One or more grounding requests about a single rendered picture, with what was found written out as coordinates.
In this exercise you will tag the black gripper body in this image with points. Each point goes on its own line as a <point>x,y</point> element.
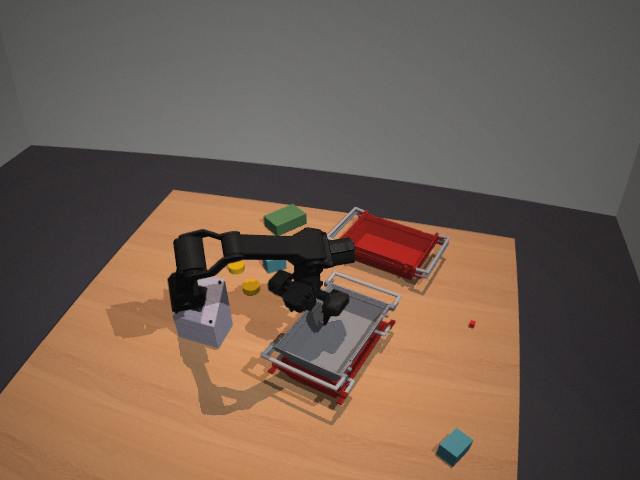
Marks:
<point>333,303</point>

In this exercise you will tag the light blue cube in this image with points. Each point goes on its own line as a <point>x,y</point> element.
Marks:
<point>274,265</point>
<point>454,446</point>

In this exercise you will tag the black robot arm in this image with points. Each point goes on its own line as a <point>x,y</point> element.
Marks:
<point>308,250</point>

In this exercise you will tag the yellow cylinder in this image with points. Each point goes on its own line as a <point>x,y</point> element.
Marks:
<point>251,287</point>
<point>237,267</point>

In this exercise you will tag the small green block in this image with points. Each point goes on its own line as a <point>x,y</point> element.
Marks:
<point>285,219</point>

